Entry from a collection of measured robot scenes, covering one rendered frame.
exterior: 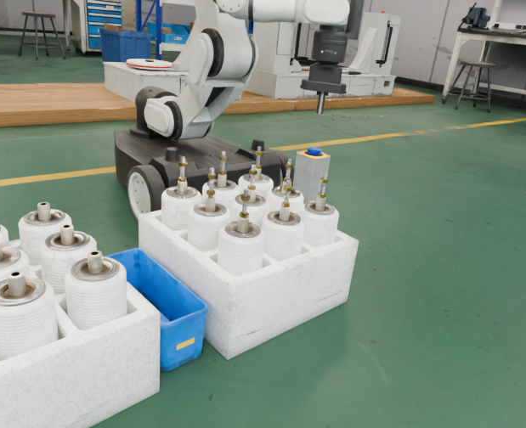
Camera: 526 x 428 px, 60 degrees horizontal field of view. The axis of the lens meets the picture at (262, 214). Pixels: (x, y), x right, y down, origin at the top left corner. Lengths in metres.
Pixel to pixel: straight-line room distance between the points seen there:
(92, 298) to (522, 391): 0.87
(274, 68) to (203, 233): 2.81
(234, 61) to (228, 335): 0.85
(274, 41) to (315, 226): 2.75
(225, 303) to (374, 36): 3.97
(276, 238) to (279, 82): 2.77
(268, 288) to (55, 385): 0.43
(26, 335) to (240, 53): 1.02
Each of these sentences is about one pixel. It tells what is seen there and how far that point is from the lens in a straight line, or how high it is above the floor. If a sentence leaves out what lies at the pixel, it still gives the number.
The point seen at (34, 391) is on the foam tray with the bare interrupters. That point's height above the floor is 0.13.
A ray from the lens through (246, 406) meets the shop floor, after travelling 0.91.
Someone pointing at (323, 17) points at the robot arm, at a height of 0.67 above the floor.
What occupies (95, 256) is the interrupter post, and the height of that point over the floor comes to 0.28.
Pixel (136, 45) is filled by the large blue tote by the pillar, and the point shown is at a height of 0.24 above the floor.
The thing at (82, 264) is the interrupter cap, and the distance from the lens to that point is 0.81.
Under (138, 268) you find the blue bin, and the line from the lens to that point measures 1.16.
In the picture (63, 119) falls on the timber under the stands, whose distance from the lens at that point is 2.85.
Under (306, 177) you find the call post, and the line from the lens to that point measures 1.30.
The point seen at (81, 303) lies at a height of 0.21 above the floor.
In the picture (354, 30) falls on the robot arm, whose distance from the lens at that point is 1.26.
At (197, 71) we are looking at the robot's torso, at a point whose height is 0.49.
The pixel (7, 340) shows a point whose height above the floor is 0.20.
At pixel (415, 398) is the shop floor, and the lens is 1.01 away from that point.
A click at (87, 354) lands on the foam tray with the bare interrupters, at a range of 0.78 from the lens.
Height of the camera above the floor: 0.66
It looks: 23 degrees down
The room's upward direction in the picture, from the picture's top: 6 degrees clockwise
